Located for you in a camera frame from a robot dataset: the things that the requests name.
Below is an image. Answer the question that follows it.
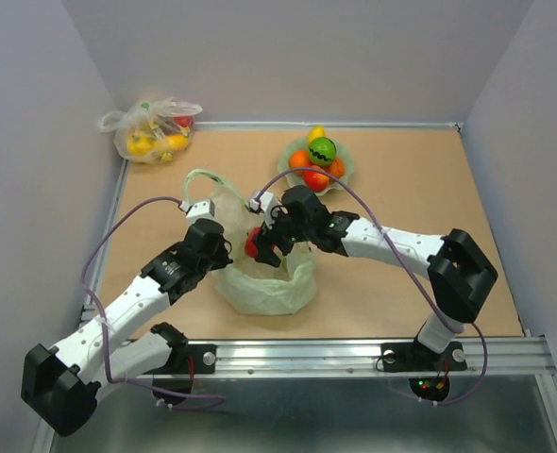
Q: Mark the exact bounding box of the yellow fruit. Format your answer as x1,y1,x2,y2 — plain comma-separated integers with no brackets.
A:
307,126,326,144

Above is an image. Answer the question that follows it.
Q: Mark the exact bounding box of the aluminium mounting rail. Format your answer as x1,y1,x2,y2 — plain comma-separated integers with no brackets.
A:
56,334,556,378

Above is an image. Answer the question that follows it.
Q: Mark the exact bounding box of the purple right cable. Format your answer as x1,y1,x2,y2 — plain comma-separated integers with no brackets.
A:
257,167,488,407

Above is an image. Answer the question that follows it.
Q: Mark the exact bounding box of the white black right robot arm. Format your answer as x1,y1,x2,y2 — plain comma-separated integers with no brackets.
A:
247,185,498,368

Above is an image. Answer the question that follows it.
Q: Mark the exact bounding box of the orange fruit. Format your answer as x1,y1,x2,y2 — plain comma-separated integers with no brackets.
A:
288,149,312,174
325,158,346,179

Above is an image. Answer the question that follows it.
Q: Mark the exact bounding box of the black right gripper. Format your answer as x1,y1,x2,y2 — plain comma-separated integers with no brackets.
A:
252,206,313,268

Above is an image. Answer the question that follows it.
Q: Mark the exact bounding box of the clear plastic bag of fruit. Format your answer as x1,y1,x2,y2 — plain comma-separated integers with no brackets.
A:
98,97,203,164

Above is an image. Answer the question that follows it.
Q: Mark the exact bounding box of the purple cable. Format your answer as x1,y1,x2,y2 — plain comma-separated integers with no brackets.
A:
257,167,488,407
79,195,226,411

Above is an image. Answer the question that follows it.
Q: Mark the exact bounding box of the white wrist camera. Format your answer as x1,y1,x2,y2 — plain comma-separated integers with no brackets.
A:
247,191,279,228
179,198,215,225

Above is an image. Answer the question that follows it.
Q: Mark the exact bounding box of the green vegetable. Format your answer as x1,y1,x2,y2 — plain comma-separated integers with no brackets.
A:
308,137,337,167

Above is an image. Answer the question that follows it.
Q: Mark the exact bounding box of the red tomato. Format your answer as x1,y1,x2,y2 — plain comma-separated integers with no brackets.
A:
302,170,331,193

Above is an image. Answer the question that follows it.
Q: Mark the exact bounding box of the green scalloped bowl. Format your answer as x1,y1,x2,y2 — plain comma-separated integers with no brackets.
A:
278,136,357,195

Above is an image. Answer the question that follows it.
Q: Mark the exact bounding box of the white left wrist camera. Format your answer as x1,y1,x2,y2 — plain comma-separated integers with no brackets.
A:
179,198,215,225

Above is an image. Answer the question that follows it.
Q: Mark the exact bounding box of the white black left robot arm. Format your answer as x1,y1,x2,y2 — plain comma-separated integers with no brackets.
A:
21,218,232,437

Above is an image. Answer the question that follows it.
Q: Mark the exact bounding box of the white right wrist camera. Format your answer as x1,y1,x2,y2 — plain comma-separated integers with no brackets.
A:
247,191,279,228

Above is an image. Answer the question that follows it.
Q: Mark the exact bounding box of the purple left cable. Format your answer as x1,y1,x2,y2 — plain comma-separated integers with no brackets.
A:
79,195,226,411

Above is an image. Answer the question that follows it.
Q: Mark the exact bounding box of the green avocado print plastic bag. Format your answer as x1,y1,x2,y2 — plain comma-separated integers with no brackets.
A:
182,169,317,316

